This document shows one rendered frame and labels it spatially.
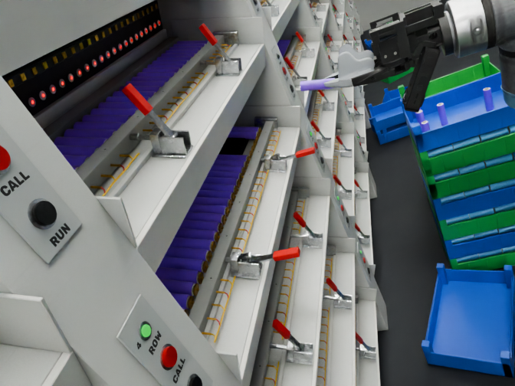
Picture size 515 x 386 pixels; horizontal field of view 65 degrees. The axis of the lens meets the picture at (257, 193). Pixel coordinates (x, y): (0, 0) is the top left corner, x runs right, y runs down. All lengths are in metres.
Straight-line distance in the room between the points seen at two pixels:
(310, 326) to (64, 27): 0.57
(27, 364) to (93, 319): 0.04
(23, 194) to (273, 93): 0.68
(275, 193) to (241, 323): 0.27
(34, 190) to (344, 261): 0.91
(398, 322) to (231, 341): 0.94
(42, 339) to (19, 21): 0.22
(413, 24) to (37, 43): 0.56
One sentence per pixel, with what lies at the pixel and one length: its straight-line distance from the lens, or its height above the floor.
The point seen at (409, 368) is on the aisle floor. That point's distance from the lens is 1.29.
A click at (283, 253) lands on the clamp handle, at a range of 0.53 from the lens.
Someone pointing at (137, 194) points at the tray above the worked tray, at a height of 0.94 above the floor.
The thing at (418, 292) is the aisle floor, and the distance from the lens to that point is 1.44.
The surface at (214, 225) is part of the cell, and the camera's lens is 0.62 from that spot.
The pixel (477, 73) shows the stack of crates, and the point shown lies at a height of 0.42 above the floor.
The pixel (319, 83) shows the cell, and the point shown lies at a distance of 0.77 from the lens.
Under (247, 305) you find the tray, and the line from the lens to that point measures 0.53.
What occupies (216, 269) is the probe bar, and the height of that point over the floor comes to 0.77.
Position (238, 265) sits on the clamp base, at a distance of 0.55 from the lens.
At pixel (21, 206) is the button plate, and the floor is 1.01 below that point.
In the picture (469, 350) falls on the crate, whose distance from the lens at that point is 1.29.
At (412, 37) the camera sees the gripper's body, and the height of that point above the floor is 0.86.
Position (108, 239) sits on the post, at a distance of 0.33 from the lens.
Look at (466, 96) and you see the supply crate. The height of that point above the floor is 0.50.
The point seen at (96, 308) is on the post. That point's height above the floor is 0.93.
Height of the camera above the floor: 1.07
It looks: 28 degrees down
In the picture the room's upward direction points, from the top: 28 degrees counter-clockwise
